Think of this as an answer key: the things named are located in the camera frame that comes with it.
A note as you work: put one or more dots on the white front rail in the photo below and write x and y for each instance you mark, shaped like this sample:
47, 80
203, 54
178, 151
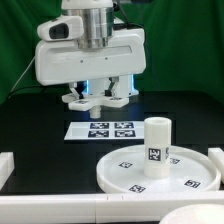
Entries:
99, 208

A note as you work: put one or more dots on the white marker sheet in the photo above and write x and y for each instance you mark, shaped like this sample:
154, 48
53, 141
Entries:
105, 130

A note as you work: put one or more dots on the white left block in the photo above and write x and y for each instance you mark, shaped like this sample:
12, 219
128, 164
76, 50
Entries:
6, 167

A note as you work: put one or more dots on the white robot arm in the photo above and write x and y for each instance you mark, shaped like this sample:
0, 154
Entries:
86, 43

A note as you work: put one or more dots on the white block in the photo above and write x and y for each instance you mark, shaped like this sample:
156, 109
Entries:
6, 167
216, 155

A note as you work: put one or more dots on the white right block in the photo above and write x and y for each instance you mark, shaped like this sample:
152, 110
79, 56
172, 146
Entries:
216, 155

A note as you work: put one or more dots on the white cross-shaped table base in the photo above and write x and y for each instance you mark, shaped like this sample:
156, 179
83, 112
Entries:
93, 103

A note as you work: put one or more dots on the white round object corner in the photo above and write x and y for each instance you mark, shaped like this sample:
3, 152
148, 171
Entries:
196, 214

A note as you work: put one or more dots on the white round table top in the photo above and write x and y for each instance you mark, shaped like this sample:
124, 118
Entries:
134, 170

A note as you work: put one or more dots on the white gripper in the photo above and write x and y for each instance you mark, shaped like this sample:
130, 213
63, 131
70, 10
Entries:
63, 62

